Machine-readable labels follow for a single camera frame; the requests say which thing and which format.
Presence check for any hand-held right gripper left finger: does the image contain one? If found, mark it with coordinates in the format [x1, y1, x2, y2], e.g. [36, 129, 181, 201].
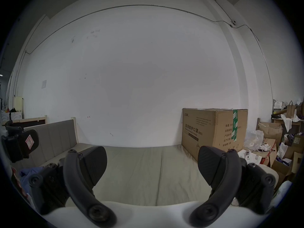
[28, 146, 117, 226]

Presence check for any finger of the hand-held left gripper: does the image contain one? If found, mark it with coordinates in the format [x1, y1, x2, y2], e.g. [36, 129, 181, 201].
[4, 120, 25, 135]
[2, 128, 39, 163]

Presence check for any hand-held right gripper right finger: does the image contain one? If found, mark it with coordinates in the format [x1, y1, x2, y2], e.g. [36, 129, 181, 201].
[189, 146, 276, 226]

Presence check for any white washing machine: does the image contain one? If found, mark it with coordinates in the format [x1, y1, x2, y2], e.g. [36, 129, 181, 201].
[2, 111, 24, 121]

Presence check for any wooden framed board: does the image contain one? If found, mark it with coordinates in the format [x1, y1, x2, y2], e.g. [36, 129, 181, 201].
[11, 115, 48, 130]

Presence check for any pale yellow cabinet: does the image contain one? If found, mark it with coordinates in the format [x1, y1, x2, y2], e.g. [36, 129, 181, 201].
[13, 96, 24, 113]

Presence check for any white box with device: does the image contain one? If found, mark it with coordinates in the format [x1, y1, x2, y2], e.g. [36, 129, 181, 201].
[237, 148, 263, 164]

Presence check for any dark blue garment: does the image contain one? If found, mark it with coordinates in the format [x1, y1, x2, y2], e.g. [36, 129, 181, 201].
[19, 166, 49, 200]

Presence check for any grey padded headboard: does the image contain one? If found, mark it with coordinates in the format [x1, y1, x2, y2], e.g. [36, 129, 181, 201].
[23, 119, 79, 168]

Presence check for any white plastic bag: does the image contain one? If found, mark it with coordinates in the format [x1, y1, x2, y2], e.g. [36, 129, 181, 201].
[244, 130, 265, 151]

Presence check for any large brown cardboard carton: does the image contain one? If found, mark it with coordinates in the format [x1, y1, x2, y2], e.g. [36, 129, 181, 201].
[181, 108, 249, 162]

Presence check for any pile of brown cartons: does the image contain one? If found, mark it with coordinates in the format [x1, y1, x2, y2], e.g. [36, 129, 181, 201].
[260, 134, 304, 183]

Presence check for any open brown carton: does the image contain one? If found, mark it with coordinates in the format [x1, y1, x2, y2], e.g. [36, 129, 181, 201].
[257, 121, 283, 141]

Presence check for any bed with beige sheet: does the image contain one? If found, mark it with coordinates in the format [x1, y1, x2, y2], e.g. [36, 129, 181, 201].
[12, 143, 279, 207]

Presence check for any wooden table with paper bags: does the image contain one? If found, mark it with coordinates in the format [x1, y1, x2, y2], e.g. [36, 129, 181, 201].
[271, 98, 304, 133]

